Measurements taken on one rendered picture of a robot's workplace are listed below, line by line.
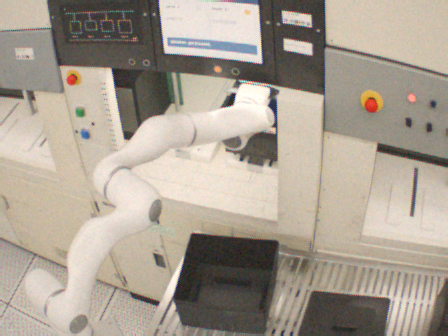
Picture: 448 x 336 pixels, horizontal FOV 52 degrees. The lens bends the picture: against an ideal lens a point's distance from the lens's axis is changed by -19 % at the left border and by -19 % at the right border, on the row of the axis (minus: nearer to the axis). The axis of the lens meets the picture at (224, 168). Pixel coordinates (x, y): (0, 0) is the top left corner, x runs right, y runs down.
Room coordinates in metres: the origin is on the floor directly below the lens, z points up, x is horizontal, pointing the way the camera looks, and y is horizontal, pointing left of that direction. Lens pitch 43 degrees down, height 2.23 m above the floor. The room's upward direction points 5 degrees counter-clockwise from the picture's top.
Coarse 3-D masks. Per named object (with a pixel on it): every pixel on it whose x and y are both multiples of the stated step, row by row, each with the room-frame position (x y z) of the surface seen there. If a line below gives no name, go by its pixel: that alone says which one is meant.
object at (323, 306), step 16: (320, 304) 0.81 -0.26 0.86; (336, 304) 0.80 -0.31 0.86; (352, 304) 0.79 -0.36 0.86; (368, 304) 0.77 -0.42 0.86; (384, 304) 0.76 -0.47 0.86; (304, 320) 0.76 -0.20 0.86; (320, 320) 0.75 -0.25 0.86; (336, 320) 0.74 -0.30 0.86; (352, 320) 0.72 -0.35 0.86; (368, 320) 0.71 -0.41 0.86; (384, 320) 0.69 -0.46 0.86
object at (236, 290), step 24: (192, 240) 1.10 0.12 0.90; (216, 240) 1.09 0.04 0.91; (240, 240) 1.07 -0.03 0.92; (264, 240) 1.05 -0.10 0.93; (192, 264) 1.06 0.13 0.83; (216, 264) 1.09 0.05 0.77; (240, 264) 1.07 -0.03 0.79; (264, 264) 1.05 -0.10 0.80; (192, 288) 1.00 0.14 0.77; (216, 288) 0.99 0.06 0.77; (240, 288) 0.98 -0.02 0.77; (264, 288) 0.95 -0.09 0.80; (192, 312) 0.83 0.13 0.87; (216, 312) 0.81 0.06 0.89; (240, 312) 0.79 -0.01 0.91; (264, 312) 0.78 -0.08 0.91
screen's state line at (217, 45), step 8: (168, 40) 1.29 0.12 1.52; (176, 40) 1.28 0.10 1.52; (184, 40) 1.28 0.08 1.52; (192, 40) 1.27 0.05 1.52; (200, 40) 1.26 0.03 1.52; (208, 40) 1.25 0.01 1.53; (216, 40) 1.24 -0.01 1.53; (208, 48) 1.25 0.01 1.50; (216, 48) 1.24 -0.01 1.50; (224, 48) 1.23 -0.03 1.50; (232, 48) 1.22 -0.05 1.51; (240, 48) 1.21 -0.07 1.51; (248, 48) 1.21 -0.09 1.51; (256, 48) 1.20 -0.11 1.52
